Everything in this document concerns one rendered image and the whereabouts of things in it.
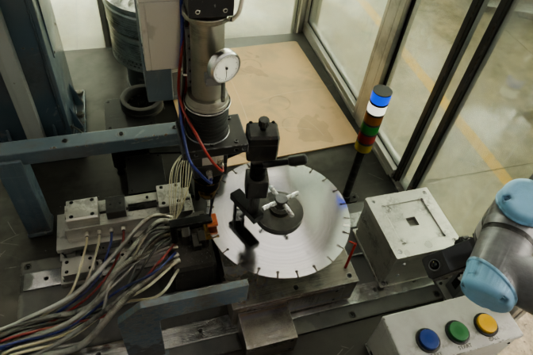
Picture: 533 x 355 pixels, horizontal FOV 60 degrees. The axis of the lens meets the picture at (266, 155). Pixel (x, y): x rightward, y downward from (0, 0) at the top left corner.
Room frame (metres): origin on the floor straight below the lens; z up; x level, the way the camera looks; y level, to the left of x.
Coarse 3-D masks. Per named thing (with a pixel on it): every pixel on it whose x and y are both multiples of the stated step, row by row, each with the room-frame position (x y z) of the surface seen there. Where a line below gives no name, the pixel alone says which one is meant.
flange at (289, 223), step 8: (280, 192) 0.69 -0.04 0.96; (264, 200) 0.65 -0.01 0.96; (272, 200) 0.65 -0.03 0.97; (288, 200) 0.66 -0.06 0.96; (296, 200) 0.67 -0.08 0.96; (272, 208) 0.62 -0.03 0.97; (296, 208) 0.64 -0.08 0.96; (264, 216) 0.61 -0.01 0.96; (272, 216) 0.61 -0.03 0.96; (280, 216) 0.61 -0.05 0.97; (288, 216) 0.62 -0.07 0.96; (296, 216) 0.62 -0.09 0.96; (264, 224) 0.59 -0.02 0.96; (272, 224) 0.59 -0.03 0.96; (280, 224) 0.59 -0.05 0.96; (288, 224) 0.60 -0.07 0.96; (296, 224) 0.60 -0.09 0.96; (280, 232) 0.58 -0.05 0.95
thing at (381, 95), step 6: (378, 90) 0.86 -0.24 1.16; (384, 90) 0.86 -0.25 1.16; (390, 90) 0.87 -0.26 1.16; (372, 96) 0.86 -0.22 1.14; (378, 96) 0.84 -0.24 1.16; (384, 96) 0.84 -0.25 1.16; (390, 96) 0.85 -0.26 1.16; (372, 102) 0.85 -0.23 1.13; (378, 102) 0.84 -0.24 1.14; (384, 102) 0.84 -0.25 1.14
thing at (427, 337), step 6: (426, 330) 0.42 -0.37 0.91; (420, 336) 0.41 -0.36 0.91; (426, 336) 0.41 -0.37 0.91; (432, 336) 0.41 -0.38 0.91; (420, 342) 0.40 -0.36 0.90; (426, 342) 0.40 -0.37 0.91; (432, 342) 0.40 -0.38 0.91; (438, 342) 0.40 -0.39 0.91; (426, 348) 0.39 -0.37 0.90; (432, 348) 0.39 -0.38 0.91
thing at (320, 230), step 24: (240, 168) 0.75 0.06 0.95; (288, 168) 0.77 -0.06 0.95; (288, 192) 0.70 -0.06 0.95; (312, 192) 0.71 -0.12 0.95; (336, 192) 0.72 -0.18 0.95; (240, 216) 0.61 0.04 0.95; (312, 216) 0.64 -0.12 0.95; (336, 216) 0.65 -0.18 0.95; (216, 240) 0.54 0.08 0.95; (240, 240) 0.55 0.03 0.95; (264, 240) 0.56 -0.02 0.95; (288, 240) 0.56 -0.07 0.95; (312, 240) 0.57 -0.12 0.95; (336, 240) 0.58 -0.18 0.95; (240, 264) 0.49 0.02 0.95; (264, 264) 0.50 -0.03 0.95; (288, 264) 0.51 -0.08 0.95; (312, 264) 0.51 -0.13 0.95
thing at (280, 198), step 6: (270, 186) 0.67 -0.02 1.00; (276, 192) 0.65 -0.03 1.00; (294, 192) 0.66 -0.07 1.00; (276, 198) 0.63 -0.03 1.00; (282, 198) 0.63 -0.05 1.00; (288, 198) 0.64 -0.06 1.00; (270, 204) 0.62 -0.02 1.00; (276, 204) 0.62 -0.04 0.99; (282, 204) 0.62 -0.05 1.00; (264, 210) 0.60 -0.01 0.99; (282, 210) 0.62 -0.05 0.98; (288, 210) 0.61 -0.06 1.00
